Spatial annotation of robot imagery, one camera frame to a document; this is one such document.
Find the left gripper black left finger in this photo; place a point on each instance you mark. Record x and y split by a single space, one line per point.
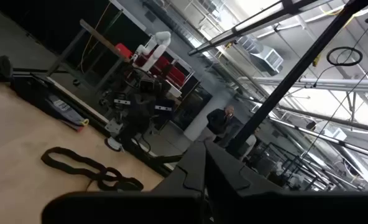
193 174

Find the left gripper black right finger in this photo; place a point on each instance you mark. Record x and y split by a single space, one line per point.
224 174

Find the wide black rubber band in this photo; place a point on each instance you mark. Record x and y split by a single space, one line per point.
44 159

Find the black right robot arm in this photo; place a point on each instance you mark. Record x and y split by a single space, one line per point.
140 115

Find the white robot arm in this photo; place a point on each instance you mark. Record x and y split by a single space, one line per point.
160 43

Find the person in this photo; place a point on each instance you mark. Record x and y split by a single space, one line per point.
218 123

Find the small black roll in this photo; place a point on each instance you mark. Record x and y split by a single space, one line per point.
114 143

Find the red storage bin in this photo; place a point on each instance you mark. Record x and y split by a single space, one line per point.
123 50
174 76

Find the white ceiling air unit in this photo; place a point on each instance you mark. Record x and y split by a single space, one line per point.
269 59

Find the ceiling light bar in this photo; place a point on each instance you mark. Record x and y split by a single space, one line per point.
252 21

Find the grey table with wooden edge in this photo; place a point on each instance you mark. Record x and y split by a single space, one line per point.
103 39

